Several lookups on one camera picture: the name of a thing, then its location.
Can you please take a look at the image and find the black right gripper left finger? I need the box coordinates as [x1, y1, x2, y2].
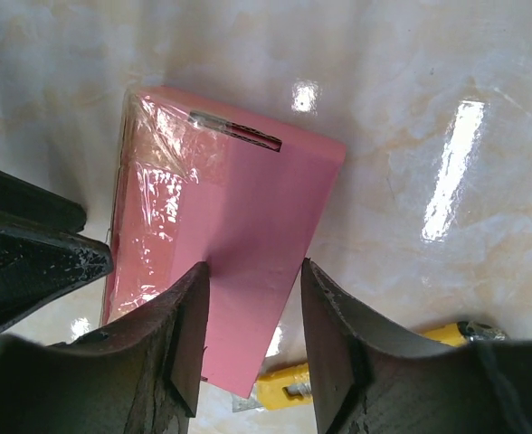
[0, 262, 210, 433]

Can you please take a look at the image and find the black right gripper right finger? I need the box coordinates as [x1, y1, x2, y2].
[300, 259, 532, 433]

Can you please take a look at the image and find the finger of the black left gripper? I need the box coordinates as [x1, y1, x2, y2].
[0, 171, 87, 232]
[0, 215, 113, 333]

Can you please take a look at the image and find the yellow utility knife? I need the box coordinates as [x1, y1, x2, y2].
[232, 321, 508, 413]

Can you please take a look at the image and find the pink express box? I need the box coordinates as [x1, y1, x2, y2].
[102, 87, 346, 397]

